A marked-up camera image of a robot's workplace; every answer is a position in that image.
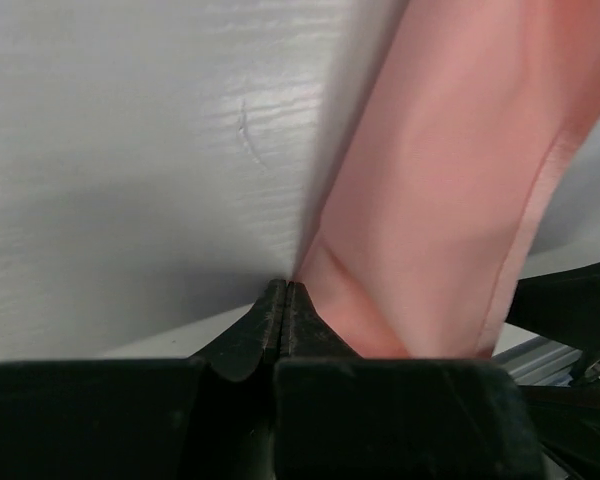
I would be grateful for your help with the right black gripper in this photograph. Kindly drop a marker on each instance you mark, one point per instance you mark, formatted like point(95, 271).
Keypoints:
point(565, 307)

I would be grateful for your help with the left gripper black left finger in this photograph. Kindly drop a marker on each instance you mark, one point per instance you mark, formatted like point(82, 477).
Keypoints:
point(202, 417)

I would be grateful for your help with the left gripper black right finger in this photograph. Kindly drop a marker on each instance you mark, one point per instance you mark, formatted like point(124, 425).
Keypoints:
point(339, 416)

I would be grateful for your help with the pink satin napkin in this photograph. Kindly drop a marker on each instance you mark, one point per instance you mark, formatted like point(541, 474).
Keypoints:
point(474, 117)

